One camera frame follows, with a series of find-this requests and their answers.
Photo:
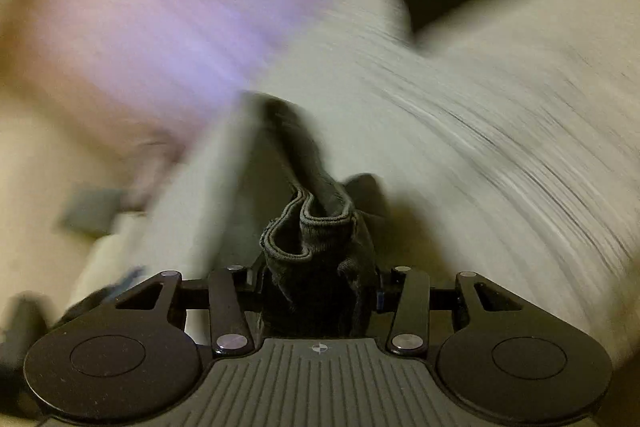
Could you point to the white striped bed sheet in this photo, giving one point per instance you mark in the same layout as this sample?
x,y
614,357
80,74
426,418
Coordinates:
x,y
506,139

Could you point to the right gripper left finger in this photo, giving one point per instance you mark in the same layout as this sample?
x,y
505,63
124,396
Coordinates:
x,y
154,313

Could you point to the dark grey jeans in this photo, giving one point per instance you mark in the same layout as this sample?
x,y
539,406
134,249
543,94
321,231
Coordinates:
x,y
314,240

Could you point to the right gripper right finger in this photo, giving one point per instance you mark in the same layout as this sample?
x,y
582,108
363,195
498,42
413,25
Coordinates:
x,y
482,314

